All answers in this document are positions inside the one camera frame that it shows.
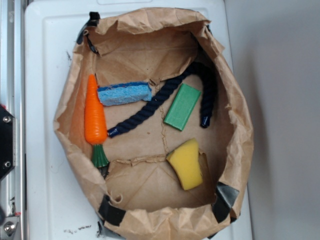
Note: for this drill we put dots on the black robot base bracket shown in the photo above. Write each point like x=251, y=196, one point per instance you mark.
x=7, y=142

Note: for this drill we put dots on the white plastic tray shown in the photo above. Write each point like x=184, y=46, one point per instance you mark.
x=57, y=208

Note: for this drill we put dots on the aluminium frame rail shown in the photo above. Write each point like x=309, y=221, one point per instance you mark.
x=13, y=217

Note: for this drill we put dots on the brown paper bag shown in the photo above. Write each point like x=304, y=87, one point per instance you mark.
x=138, y=194

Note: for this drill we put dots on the green rectangular sponge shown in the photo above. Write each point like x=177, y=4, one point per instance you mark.
x=182, y=107

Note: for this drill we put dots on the yellow sponge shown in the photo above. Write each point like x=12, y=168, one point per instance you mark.
x=185, y=162

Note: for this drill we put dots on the orange plastic carrot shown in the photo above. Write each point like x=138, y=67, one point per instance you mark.
x=95, y=128

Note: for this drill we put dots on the blue sponge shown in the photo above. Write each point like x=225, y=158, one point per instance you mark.
x=124, y=93

